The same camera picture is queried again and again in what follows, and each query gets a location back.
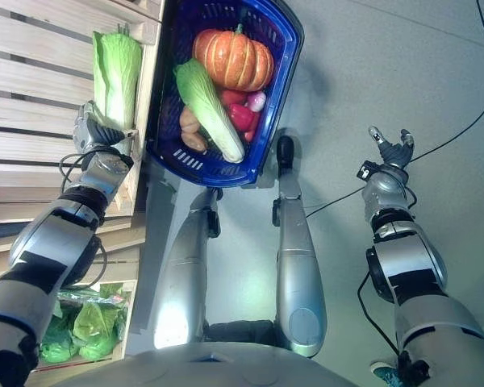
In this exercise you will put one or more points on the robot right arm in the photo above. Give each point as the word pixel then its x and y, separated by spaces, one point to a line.
pixel 411 262

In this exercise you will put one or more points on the teal shoe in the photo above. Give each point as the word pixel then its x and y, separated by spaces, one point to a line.
pixel 387 373

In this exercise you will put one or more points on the blue plastic shopping basket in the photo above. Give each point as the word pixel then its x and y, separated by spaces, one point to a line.
pixel 169 60

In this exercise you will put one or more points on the wooden slatted shelf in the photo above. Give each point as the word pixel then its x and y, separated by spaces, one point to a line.
pixel 32 72

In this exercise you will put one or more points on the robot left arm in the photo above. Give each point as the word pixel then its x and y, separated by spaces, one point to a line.
pixel 52 250

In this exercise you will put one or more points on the brown potato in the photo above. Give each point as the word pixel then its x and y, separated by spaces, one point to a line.
pixel 189 127

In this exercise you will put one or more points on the red bell pepper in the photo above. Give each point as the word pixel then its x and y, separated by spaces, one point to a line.
pixel 242 116

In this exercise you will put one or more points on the orange pumpkin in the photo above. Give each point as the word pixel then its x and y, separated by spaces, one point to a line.
pixel 234 56

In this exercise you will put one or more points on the robot left leg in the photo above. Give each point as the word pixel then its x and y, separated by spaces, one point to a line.
pixel 185 266

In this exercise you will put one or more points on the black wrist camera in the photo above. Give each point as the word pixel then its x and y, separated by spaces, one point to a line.
pixel 366 170

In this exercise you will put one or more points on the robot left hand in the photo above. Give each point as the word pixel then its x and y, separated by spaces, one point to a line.
pixel 105 133

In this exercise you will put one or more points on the napa cabbage with pale stem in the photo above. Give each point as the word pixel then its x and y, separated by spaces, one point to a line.
pixel 117 76
pixel 209 105

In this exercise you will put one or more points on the robot silver torso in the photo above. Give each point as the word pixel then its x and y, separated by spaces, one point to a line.
pixel 193 367

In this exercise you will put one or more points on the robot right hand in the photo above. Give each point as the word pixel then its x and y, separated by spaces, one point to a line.
pixel 395 152

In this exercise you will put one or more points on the green lettuce bunch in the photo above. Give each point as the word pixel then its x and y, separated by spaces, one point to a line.
pixel 88 326

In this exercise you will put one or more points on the pink white radish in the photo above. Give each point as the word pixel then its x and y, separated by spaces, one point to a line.
pixel 257 101

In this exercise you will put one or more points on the red tomato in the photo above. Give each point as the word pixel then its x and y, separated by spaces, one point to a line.
pixel 232 96

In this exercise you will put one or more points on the wooden crate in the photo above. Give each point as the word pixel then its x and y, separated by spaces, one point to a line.
pixel 127 322

